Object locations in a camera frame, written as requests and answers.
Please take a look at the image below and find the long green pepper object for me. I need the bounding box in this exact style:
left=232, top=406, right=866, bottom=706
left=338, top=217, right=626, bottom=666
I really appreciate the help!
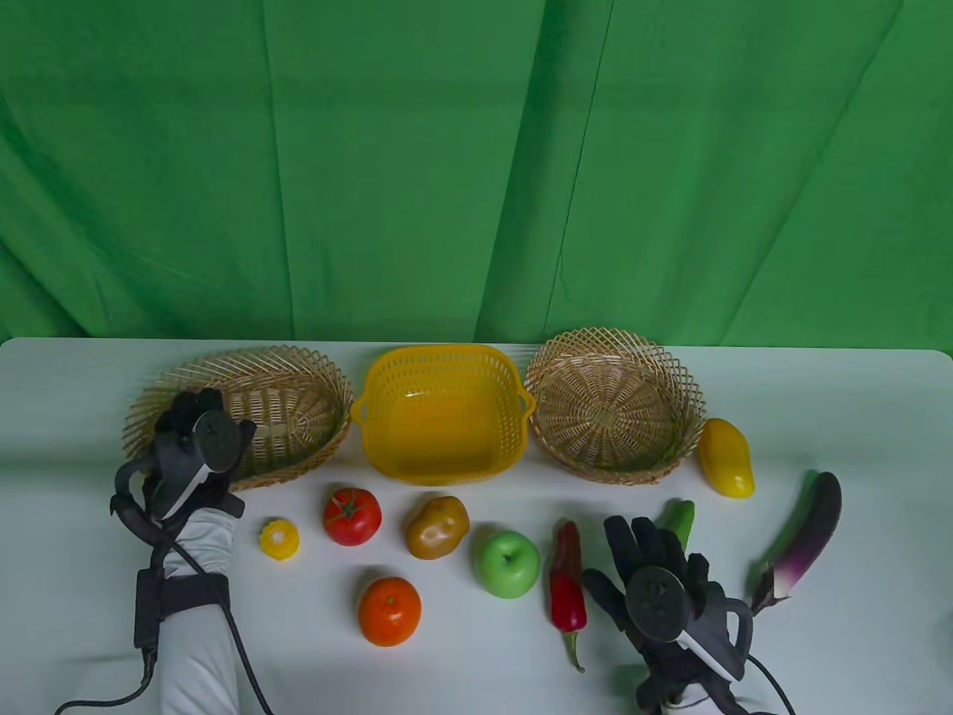
left=655, top=499, right=696, bottom=552

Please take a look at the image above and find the round grey right hand tracker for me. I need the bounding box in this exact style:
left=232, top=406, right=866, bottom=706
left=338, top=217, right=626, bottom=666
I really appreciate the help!
left=625, top=566, right=689, bottom=641

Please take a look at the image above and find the purple eggplant object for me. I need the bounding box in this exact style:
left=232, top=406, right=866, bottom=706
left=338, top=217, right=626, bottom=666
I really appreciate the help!
left=748, top=471, right=844, bottom=617

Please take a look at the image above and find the black glove cable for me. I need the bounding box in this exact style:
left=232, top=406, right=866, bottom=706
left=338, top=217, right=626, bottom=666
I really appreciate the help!
left=54, top=458, right=276, bottom=715
left=745, top=652, right=797, bottom=715

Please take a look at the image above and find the person's left hand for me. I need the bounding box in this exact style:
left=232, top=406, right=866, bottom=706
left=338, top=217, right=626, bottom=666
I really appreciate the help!
left=145, top=387, right=258, bottom=522

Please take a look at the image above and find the black left glove cable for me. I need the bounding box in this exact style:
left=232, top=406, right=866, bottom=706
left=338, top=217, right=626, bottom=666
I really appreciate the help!
left=54, top=458, right=276, bottom=715

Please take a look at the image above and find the small yellow pepper object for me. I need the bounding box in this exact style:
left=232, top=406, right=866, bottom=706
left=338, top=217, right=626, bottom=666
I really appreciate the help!
left=259, top=518, right=301, bottom=559

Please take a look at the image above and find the red chili pepper object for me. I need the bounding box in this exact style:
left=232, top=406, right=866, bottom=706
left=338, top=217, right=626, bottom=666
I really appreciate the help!
left=549, top=520, right=589, bottom=674

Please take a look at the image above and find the brown potato object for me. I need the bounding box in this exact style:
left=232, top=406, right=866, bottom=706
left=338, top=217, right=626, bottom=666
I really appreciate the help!
left=405, top=495, right=471, bottom=561

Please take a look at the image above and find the red tomato object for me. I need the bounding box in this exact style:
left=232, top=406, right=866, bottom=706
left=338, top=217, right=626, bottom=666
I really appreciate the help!
left=323, top=487, right=383, bottom=547

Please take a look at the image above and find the person's left forearm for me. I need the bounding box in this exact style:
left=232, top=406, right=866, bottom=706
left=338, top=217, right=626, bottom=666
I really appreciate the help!
left=153, top=510, right=243, bottom=715

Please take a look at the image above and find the black right glove cable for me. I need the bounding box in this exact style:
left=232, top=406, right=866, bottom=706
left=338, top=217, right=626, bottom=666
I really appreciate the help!
left=745, top=652, right=797, bottom=715

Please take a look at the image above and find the orange fruit object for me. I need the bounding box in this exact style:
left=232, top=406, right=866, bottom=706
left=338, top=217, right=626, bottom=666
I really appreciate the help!
left=357, top=576, right=422, bottom=647

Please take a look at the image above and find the round grey hand tracker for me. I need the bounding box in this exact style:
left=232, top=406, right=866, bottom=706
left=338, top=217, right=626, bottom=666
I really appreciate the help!
left=625, top=566, right=689, bottom=641
left=195, top=413, right=243, bottom=471

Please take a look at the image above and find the green apple object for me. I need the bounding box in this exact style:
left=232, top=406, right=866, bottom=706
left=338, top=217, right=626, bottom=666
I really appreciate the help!
left=474, top=529, right=541, bottom=600

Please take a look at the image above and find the round wicker basket container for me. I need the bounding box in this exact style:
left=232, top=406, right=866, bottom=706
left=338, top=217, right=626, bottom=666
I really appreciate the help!
left=523, top=326, right=707, bottom=486

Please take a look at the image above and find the round grey left hand tracker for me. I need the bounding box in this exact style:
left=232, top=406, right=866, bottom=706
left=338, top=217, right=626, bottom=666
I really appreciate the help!
left=195, top=413, right=243, bottom=471

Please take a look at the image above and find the green background cloth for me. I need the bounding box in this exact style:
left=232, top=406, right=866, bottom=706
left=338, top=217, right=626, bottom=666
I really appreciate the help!
left=0, top=0, right=953, bottom=351

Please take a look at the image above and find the yellow plastic basket container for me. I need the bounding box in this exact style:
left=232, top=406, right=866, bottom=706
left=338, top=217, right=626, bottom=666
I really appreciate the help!
left=350, top=344, right=537, bottom=486

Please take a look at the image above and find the person's right hand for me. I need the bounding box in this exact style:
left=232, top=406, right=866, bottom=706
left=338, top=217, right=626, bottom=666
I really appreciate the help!
left=581, top=515, right=753, bottom=712

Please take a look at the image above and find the yellow mango object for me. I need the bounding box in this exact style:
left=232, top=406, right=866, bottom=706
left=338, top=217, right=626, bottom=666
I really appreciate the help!
left=698, top=418, right=756, bottom=498

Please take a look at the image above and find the black left wrist strap module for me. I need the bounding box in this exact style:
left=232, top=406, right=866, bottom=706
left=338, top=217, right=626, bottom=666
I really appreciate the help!
left=133, top=570, right=232, bottom=649

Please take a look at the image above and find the oval wicker basket container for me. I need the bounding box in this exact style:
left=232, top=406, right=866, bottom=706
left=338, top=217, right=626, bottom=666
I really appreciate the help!
left=121, top=344, right=355, bottom=492

